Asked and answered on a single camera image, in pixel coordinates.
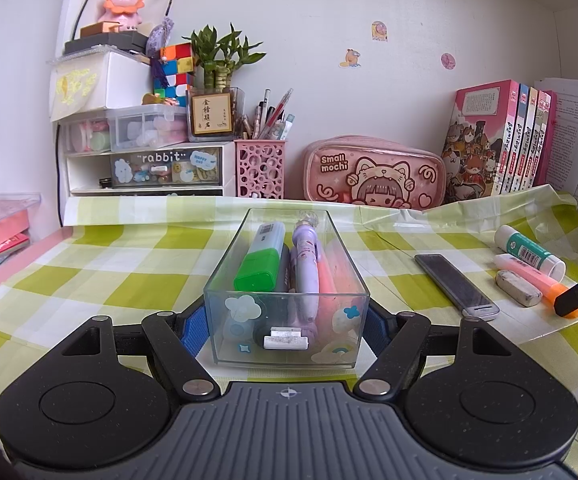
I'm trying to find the orange pink highlighter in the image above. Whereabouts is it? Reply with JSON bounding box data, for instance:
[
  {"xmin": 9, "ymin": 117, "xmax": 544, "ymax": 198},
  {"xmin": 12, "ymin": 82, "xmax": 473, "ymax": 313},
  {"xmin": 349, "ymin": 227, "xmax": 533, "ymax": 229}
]
[{"xmin": 494, "ymin": 254, "xmax": 569, "ymax": 309}]

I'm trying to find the dark grey ruler case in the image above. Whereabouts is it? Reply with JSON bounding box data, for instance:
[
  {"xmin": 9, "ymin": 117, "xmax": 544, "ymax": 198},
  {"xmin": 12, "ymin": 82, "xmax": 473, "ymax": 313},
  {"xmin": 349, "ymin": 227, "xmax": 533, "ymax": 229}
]
[{"xmin": 414, "ymin": 254, "xmax": 500, "ymax": 322}]

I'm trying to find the green white glue stick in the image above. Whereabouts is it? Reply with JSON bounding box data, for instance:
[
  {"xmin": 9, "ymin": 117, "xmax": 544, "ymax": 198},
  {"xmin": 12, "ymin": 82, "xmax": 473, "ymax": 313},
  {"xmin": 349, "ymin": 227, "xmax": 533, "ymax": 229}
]
[{"xmin": 494, "ymin": 224, "xmax": 566, "ymax": 282}]

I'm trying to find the pink highlighter pen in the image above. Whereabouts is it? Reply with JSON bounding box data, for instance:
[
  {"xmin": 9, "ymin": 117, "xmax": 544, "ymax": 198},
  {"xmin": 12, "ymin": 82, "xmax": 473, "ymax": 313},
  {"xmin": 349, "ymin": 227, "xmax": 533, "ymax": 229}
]
[{"xmin": 316, "ymin": 255, "xmax": 338, "ymax": 346}]

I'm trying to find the clear plastic organizer tray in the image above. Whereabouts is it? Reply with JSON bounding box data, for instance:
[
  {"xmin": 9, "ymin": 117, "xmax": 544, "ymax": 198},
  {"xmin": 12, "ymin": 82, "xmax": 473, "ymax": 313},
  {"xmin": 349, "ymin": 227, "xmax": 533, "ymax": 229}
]
[{"xmin": 204, "ymin": 208, "xmax": 370, "ymax": 368}]

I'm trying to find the green highlighter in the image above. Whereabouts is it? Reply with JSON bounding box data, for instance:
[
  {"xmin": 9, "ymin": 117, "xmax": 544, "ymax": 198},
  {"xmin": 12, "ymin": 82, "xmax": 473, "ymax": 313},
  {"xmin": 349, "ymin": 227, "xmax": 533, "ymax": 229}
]
[{"xmin": 234, "ymin": 221, "xmax": 286, "ymax": 292}]

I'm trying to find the purple cartoon multicolour pen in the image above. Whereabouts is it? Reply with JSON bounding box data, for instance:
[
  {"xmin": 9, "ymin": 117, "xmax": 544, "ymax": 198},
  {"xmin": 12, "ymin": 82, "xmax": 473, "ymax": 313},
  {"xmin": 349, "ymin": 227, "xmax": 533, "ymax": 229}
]
[{"xmin": 292, "ymin": 214, "xmax": 320, "ymax": 324}]

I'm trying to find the black marker pen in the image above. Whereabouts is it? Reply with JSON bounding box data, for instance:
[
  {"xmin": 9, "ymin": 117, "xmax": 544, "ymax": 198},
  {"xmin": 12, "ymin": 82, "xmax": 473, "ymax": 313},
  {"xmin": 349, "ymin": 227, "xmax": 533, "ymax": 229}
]
[{"xmin": 253, "ymin": 245, "xmax": 291, "ymax": 348}]

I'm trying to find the dirty white eraser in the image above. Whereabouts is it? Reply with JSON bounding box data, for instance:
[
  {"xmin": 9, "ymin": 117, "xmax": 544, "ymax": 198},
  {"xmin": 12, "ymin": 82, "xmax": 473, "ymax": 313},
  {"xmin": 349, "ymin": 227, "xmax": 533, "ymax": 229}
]
[{"xmin": 495, "ymin": 270, "xmax": 543, "ymax": 308}]

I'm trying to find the green checkered table cloth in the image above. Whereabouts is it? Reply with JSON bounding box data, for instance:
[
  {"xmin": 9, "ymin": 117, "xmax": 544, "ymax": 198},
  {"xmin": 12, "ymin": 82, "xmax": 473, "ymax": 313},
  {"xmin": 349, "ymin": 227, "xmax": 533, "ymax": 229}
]
[{"xmin": 0, "ymin": 186, "xmax": 578, "ymax": 471}]

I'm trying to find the pink boxed book set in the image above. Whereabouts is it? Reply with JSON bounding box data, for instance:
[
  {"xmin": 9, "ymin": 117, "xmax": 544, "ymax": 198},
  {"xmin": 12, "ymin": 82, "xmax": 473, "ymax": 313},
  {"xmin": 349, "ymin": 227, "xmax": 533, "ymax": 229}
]
[{"xmin": 442, "ymin": 79, "xmax": 556, "ymax": 203}]

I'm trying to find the pink cat pencil case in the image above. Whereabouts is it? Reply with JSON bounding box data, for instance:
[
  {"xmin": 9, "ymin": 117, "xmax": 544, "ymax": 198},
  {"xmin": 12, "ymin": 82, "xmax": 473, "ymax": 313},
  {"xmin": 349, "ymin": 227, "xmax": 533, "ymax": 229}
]
[{"xmin": 303, "ymin": 136, "xmax": 446, "ymax": 210}]

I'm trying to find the pink perforated pen basket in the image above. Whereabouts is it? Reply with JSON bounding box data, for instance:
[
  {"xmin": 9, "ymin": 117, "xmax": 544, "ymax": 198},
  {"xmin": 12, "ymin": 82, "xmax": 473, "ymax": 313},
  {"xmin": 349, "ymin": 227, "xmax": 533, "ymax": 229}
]
[{"xmin": 234, "ymin": 140, "xmax": 286, "ymax": 200}]

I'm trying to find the white drawer organizer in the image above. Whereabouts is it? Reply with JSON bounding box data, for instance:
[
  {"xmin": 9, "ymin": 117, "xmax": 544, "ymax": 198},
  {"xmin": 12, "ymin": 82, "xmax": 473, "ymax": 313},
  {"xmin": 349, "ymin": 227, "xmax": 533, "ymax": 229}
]
[{"xmin": 50, "ymin": 47, "xmax": 236, "ymax": 196}]

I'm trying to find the lucky bamboo plant pot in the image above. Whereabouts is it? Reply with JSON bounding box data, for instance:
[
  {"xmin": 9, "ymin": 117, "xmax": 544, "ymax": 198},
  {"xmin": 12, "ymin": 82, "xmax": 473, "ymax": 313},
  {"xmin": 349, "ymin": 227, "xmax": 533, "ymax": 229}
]
[{"xmin": 187, "ymin": 24, "xmax": 266, "ymax": 142}]

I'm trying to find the colourful rubik cube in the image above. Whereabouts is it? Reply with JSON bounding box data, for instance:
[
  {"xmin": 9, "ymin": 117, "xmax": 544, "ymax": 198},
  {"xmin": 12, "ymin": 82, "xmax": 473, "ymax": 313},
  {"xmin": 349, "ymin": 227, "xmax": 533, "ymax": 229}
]
[{"xmin": 151, "ymin": 42, "xmax": 194, "ymax": 107}]

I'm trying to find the black box on organizer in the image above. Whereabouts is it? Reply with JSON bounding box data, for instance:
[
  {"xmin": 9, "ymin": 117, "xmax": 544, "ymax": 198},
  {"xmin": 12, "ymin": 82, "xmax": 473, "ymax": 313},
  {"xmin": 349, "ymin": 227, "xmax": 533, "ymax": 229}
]
[{"xmin": 63, "ymin": 30, "xmax": 148, "ymax": 55}]

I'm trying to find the pink lion toy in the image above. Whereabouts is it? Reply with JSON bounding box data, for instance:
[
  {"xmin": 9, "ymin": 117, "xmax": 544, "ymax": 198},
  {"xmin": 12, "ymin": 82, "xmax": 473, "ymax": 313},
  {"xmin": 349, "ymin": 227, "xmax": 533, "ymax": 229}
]
[{"xmin": 98, "ymin": 0, "xmax": 144, "ymax": 32}]

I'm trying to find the black power cable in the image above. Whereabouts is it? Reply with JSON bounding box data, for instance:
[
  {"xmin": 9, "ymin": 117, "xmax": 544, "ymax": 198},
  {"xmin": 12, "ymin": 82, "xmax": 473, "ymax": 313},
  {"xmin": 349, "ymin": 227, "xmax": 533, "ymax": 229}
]
[{"xmin": 54, "ymin": 0, "xmax": 113, "ymax": 229}]

